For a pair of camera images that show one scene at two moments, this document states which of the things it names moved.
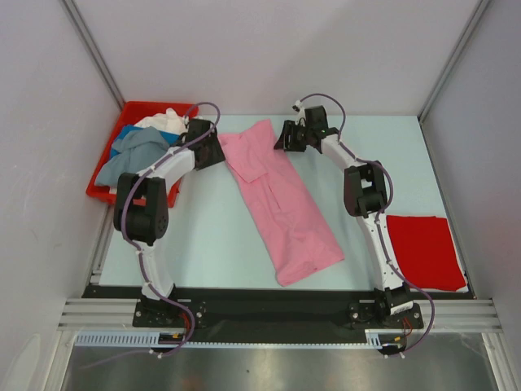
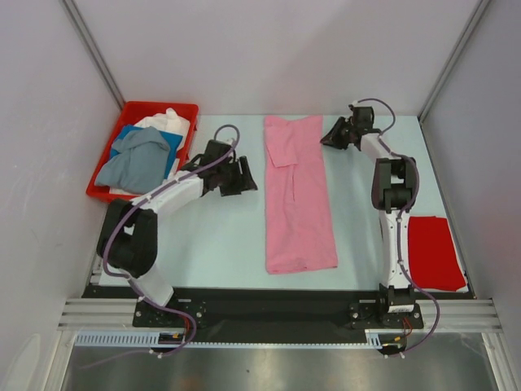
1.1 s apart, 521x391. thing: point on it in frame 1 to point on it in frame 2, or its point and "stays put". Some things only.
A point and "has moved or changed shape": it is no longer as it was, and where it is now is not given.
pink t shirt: [298, 244] has moved or changed shape
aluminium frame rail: [439, 314] stays put
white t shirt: [169, 121] stays put
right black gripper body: [299, 133] to [340, 137]
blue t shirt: [171, 138] stays put
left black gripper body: [214, 152] to [230, 181]
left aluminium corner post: [94, 52] stays put
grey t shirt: [137, 147] stays put
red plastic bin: [133, 112] stays put
